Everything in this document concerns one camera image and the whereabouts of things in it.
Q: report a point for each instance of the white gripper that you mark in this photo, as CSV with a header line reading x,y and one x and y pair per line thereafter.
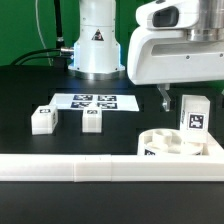
x,y
177,41

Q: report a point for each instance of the white round stool seat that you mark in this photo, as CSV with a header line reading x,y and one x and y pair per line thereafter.
x,y
166,142

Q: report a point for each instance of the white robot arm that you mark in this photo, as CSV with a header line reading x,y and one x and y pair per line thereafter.
x,y
97,53

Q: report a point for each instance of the white L-shaped fence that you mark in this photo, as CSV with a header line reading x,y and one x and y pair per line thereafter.
x,y
109,168

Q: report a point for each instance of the white marker sheet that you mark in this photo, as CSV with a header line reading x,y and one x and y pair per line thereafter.
x,y
65,101

